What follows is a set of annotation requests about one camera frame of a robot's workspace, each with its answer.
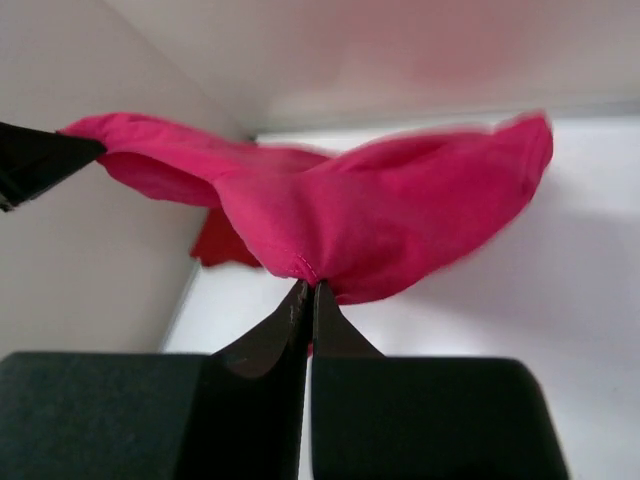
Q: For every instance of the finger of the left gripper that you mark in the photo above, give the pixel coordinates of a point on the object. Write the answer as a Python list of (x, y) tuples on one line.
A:
[(34, 161)]

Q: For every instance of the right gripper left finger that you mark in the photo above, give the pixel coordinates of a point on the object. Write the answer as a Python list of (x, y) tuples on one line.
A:
[(235, 414)]

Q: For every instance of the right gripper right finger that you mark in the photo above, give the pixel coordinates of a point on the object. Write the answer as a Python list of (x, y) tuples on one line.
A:
[(375, 416)]

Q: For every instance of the pink t-shirt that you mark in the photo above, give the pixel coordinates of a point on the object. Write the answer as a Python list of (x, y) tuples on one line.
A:
[(371, 221)]

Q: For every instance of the red t-shirt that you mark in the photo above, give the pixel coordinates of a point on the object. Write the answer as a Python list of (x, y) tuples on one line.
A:
[(218, 243)]

